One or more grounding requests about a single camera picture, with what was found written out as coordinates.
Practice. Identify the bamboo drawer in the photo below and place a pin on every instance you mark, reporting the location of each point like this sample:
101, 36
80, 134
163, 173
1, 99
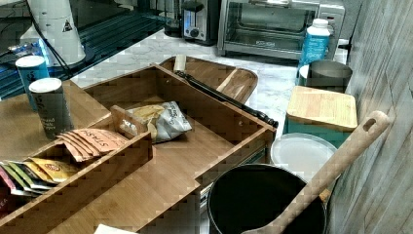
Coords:
222, 136

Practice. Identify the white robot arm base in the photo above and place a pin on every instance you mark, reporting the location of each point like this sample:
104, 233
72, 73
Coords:
54, 28

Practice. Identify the silver chip bag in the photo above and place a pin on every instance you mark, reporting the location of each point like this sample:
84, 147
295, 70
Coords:
164, 121

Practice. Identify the wooden serving tray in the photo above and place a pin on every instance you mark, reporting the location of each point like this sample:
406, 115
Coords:
234, 82

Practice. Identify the black cooking pot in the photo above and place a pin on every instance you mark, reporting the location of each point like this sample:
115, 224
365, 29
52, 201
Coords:
250, 196

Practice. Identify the silver black toaster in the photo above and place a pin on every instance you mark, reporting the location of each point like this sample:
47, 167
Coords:
200, 21

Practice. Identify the white round plate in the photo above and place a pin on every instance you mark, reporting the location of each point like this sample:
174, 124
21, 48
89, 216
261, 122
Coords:
302, 154

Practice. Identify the stainless toaster oven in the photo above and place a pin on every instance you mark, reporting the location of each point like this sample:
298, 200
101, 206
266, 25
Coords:
275, 28

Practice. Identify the teal box with bamboo lid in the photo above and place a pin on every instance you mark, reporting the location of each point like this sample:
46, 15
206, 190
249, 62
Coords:
329, 115

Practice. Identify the orange tea packets stack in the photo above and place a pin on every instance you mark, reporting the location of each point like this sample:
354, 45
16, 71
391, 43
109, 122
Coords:
85, 144

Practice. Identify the grey metal pot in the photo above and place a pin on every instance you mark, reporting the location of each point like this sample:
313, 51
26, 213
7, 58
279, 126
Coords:
329, 75

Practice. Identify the wooden spoon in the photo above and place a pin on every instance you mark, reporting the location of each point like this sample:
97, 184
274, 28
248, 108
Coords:
373, 125

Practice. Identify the blue white bottle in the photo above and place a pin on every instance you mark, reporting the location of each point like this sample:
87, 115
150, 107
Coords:
315, 42

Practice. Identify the bamboo organizer cabinet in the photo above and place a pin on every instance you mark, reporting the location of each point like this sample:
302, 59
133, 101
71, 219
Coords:
101, 192

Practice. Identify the yellow tea packet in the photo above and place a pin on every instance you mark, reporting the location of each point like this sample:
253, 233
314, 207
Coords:
51, 170

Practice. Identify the grey cylindrical canister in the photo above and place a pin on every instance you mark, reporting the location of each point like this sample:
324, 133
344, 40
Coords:
51, 106

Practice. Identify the blue cylindrical canister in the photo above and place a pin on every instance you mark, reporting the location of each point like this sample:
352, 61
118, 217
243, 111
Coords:
31, 68

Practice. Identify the green tea packets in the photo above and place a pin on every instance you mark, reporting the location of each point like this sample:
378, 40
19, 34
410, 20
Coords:
25, 182

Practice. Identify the red tea packet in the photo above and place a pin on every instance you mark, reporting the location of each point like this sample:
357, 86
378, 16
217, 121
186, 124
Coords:
8, 201

